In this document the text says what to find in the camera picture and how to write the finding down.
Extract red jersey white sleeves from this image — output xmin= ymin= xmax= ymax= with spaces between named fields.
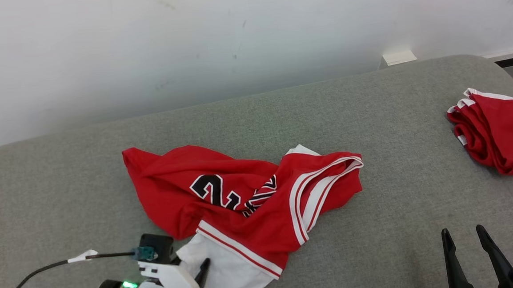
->
xmin=122 ymin=133 xmax=372 ymax=288

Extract red jersey with number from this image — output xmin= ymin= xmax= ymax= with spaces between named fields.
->
xmin=445 ymin=85 xmax=513 ymax=183

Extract white wall socket box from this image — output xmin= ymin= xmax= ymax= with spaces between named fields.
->
xmin=378 ymin=50 xmax=418 ymax=69

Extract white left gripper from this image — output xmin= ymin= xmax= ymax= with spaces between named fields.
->
xmin=92 ymin=257 xmax=212 ymax=288

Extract left cable with teal plug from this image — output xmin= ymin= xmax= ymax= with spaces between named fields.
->
xmin=0 ymin=245 xmax=160 ymax=288

